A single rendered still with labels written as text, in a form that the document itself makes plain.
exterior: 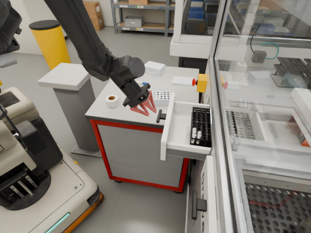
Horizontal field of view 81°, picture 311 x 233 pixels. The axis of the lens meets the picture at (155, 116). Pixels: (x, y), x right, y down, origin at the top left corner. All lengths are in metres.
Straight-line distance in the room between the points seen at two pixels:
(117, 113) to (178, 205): 0.86
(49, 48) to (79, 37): 2.72
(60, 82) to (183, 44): 0.87
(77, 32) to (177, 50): 1.05
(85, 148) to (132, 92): 1.30
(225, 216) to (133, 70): 0.41
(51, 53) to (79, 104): 1.87
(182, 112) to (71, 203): 0.86
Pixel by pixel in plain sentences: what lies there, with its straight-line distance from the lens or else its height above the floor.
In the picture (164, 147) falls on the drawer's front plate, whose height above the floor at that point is 0.90.
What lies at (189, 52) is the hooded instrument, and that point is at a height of 0.84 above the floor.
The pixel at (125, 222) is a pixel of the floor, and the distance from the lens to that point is 1.46.
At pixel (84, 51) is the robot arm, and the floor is 1.20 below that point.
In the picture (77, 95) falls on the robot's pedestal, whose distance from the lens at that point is 1.37.
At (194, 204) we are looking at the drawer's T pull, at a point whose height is 0.91.
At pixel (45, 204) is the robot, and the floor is 0.28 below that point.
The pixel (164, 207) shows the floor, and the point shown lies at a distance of 1.48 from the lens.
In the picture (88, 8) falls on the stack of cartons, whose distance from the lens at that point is 4.98.
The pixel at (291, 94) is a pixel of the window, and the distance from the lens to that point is 0.27.
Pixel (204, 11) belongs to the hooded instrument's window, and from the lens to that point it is 1.37.
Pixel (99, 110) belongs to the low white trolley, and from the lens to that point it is 1.01.
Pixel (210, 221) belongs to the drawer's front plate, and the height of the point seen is 0.93.
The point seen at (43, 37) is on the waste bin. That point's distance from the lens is 3.13.
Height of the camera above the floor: 1.38
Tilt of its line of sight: 42 degrees down
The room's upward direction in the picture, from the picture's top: straight up
